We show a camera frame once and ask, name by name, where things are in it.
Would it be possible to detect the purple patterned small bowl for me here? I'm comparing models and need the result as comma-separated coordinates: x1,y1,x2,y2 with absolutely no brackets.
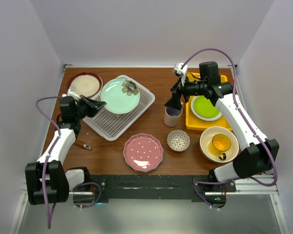
167,130,190,152

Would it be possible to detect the pink dotted scalloped plate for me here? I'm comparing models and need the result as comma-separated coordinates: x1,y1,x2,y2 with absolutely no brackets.
123,133,164,173

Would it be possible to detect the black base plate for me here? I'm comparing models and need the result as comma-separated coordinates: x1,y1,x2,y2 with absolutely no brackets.
90,175,236,205

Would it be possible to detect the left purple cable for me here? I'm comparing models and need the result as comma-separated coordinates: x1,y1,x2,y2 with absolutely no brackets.
36,95,102,229

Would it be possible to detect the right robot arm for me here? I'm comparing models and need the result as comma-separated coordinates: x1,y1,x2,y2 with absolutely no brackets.
165,61,279,192

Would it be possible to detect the yellow plastic tray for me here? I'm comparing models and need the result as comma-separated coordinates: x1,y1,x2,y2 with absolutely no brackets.
185,72,233,132

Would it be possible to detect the pink purple mug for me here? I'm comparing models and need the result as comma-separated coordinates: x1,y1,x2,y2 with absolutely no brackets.
164,107,183,127

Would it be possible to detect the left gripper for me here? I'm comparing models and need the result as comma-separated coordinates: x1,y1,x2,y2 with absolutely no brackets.
74,95,105,120

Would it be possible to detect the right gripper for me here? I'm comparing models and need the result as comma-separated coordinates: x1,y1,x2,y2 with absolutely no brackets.
165,74,207,110

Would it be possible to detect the yellow glass cup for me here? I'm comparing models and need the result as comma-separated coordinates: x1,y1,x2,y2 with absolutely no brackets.
209,134,231,160

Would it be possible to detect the mint green flower plate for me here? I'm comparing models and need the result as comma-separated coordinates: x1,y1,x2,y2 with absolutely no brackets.
100,78,141,114

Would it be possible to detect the red rimmed cream plate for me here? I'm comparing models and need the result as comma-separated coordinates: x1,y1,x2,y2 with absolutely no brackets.
67,72,103,98

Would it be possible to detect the cream ceramic bowl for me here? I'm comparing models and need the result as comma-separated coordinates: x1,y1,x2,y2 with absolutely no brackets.
200,126,240,163

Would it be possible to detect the lime green plate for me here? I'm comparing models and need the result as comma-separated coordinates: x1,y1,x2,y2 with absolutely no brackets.
190,96,222,121

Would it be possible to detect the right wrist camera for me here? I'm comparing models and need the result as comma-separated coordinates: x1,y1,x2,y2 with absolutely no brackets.
172,63,188,86

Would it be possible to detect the spatula with wooden handle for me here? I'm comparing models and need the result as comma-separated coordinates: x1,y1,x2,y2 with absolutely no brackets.
74,140,91,150

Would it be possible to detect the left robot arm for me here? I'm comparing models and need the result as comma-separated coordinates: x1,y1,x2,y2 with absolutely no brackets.
25,96,106,205

